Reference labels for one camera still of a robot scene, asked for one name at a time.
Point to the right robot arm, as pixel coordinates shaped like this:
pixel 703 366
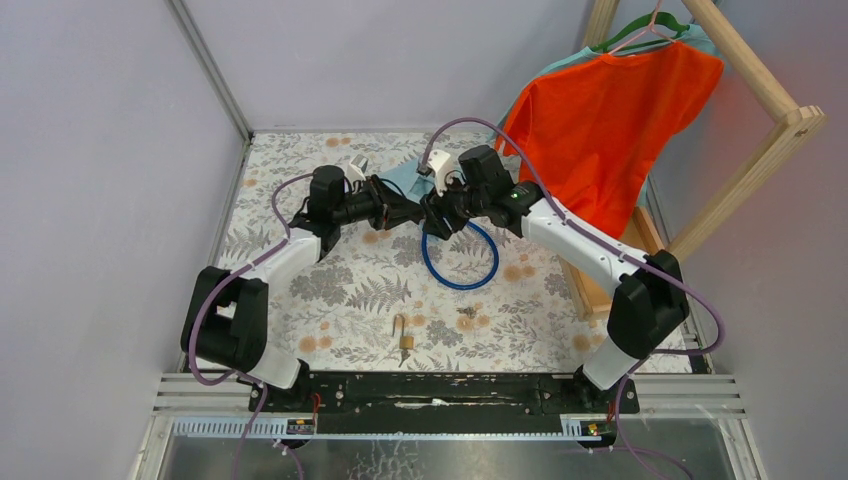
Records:
pixel 648 302

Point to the orange t-shirt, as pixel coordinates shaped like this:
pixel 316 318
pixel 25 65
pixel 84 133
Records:
pixel 594 130

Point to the light blue towel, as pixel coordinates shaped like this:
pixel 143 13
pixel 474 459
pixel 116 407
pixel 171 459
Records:
pixel 406 177

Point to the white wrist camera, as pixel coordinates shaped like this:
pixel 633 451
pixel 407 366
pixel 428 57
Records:
pixel 356 169
pixel 438 165

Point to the brass padlock with key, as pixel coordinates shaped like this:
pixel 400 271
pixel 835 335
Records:
pixel 405 341

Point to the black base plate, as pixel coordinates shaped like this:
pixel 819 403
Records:
pixel 465 395

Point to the pink clothes hanger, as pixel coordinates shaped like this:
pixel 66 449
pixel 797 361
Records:
pixel 649 29

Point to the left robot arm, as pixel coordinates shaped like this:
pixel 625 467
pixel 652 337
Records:
pixel 227 327

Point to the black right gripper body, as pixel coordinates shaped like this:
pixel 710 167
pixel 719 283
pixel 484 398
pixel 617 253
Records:
pixel 459 204

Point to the green clothes hanger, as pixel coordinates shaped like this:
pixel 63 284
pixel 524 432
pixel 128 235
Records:
pixel 664 18

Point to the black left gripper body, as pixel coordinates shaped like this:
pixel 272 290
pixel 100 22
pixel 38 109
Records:
pixel 368 204

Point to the aluminium slotted rail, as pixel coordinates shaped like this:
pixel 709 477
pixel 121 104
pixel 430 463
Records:
pixel 432 427

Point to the wooden clothes rack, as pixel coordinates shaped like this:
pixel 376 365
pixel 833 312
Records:
pixel 793 126

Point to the teal t-shirt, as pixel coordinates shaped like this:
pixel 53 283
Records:
pixel 694 36

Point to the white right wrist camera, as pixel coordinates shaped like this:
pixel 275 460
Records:
pixel 438 165

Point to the blue cable lock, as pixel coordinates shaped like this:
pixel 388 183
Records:
pixel 468 261

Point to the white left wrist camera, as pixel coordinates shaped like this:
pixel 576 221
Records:
pixel 356 169

